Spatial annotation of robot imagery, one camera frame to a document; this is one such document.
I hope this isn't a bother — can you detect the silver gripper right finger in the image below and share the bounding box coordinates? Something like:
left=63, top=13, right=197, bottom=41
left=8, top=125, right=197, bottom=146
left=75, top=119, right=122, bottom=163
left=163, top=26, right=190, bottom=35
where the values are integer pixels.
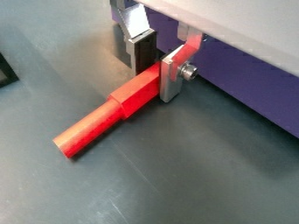
left=159, top=23, right=203, bottom=102

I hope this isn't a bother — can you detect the red peg object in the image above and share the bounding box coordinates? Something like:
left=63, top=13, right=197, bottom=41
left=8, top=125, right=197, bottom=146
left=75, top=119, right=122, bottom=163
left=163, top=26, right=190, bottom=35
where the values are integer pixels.
left=54, top=62, right=161, bottom=158

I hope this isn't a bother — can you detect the black angled bracket holder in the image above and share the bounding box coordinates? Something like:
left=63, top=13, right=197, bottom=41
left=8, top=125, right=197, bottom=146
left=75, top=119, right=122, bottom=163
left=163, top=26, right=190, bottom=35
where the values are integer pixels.
left=0, top=53, right=19, bottom=88

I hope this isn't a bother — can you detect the purple base board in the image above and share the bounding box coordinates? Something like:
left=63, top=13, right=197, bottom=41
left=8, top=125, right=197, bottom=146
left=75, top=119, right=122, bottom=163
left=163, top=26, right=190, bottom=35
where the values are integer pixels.
left=111, top=5, right=299, bottom=138

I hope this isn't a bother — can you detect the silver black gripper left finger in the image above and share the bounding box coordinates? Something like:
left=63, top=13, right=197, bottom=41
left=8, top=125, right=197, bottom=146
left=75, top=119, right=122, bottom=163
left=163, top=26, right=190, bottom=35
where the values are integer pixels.
left=110, top=0, right=157, bottom=74

